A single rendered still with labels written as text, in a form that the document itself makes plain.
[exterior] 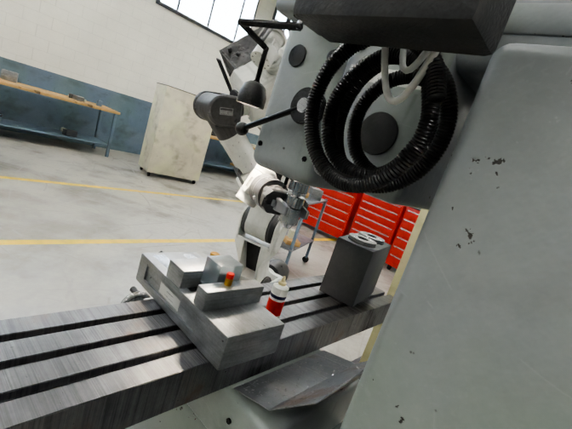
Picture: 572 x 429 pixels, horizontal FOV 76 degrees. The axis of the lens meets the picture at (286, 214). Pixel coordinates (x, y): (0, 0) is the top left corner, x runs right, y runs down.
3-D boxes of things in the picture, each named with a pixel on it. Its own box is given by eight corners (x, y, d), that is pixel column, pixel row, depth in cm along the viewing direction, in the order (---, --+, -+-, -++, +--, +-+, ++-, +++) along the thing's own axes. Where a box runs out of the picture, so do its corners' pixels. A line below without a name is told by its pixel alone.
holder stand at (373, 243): (317, 289, 117) (339, 231, 113) (342, 277, 136) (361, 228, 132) (351, 308, 111) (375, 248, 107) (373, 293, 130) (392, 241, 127)
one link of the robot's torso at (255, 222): (248, 230, 169) (283, 134, 164) (282, 245, 163) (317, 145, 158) (232, 231, 155) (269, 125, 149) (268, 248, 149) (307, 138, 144)
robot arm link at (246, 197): (265, 169, 96) (250, 161, 106) (242, 203, 97) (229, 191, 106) (294, 191, 103) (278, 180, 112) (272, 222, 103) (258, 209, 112)
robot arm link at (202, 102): (211, 136, 127) (189, 101, 119) (231, 122, 129) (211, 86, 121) (224, 142, 118) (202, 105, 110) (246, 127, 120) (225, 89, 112)
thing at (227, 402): (129, 337, 97) (140, 297, 95) (228, 315, 124) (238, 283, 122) (250, 491, 67) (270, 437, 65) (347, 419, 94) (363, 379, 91)
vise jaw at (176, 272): (165, 275, 78) (169, 258, 77) (221, 271, 89) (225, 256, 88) (179, 288, 74) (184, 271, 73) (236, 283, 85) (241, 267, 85)
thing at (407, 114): (305, 171, 69) (352, 28, 64) (366, 185, 87) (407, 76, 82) (395, 206, 57) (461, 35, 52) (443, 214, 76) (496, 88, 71)
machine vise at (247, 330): (134, 278, 87) (145, 236, 85) (189, 275, 98) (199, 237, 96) (217, 372, 65) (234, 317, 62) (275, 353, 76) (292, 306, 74)
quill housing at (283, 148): (243, 161, 82) (287, 13, 76) (300, 173, 98) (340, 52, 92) (306, 187, 71) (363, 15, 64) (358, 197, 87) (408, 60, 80)
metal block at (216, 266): (199, 281, 77) (207, 255, 76) (222, 279, 82) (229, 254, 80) (213, 293, 74) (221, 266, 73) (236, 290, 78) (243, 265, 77)
